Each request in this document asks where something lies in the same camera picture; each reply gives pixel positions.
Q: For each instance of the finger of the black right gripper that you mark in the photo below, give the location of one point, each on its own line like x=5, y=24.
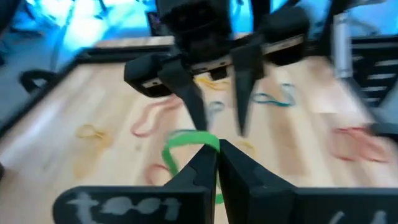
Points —
x=247, y=68
x=183, y=82

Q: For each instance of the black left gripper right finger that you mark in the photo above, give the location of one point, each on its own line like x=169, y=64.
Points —
x=264, y=202

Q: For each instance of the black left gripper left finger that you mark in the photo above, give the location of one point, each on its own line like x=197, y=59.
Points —
x=140, y=205

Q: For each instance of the yellow rubber band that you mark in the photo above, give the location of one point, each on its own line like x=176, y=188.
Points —
x=99, y=134
x=211, y=84
x=247, y=144

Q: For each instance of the red rubber band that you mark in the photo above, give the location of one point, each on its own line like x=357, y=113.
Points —
x=136, y=132
x=351, y=129
x=148, y=173

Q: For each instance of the teal rubber band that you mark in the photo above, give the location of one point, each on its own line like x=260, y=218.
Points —
x=216, y=102
x=270, y=102

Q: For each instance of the wide green rubber band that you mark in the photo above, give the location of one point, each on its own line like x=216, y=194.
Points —
x=192, y=137

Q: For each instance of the black striped panel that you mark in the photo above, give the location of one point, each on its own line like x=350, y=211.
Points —
x=363, y=56

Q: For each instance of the black table clamp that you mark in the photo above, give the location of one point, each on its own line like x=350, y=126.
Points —
x=37, y=74

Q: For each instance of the silver metal post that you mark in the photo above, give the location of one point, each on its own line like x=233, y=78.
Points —
x=342, y=46

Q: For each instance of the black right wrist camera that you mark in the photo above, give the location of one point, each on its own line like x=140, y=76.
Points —
x=194, y=21

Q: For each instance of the black table edge rail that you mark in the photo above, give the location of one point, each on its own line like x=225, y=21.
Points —
x=124, y=53

